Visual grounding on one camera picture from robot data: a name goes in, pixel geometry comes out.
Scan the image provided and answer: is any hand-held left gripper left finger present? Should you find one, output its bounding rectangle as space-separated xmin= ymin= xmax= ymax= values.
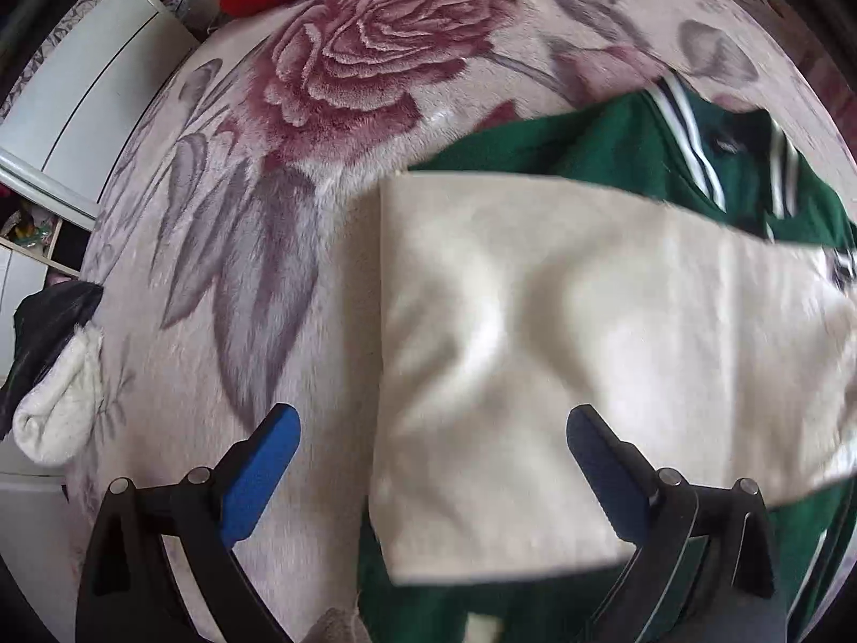
xmin=75 ymin=403 xmax=302 ymax=643

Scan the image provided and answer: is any floral plush blanket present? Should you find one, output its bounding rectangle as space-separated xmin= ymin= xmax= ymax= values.
xmin=63 ymin=0 xmax=857 ymax=643

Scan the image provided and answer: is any green jacket with white sleeves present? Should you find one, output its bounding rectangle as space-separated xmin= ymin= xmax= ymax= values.
xmin=358 ymin=73 xmax=857 ymax=643

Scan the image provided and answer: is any black cloth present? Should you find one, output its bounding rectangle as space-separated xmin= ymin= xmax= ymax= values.
xmin=0 ymin=280 xmax=104 ymax=439

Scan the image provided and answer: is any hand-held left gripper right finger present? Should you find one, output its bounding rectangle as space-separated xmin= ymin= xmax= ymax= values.
xmin=566 ymin=403 xmax=790 ymax=643

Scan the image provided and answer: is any white wardrobe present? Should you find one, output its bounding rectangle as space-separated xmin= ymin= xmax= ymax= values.
xmin=0 ymin=0 xmax=202 ymax=232

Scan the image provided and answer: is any white fuzzy cloth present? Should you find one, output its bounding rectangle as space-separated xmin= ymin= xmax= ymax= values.
xmin=13 ymin=325 xmax=104 ymax=466

